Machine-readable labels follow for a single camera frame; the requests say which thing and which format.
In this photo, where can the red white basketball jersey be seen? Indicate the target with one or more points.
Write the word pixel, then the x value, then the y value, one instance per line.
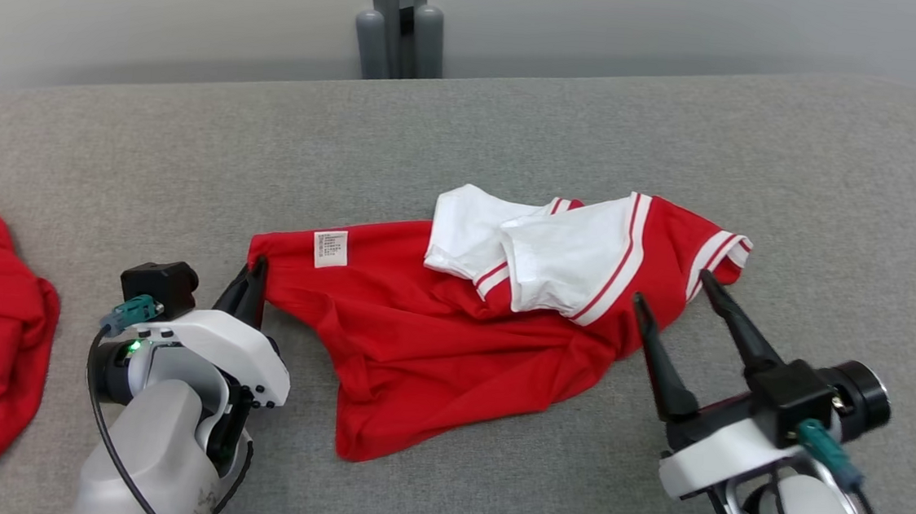
pixel 419 336

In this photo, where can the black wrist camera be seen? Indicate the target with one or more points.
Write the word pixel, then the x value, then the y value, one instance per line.
pixel 790 397
pixel 162 283

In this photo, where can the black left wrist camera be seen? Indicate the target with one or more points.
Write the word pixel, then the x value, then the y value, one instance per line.
pixel 162 283

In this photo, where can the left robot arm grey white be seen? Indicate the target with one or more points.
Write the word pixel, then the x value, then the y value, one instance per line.
pixel 157 446

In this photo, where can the grey cylindrical post foot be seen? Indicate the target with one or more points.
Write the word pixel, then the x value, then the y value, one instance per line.
pixel 370 46
pixel 428 42

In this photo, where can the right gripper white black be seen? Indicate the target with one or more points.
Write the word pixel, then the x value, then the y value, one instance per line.
pixel 720 457

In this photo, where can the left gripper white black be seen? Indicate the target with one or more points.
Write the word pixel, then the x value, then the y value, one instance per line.
pixel 238 346

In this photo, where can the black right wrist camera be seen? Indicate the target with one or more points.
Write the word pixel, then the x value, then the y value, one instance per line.
pixel 790 397

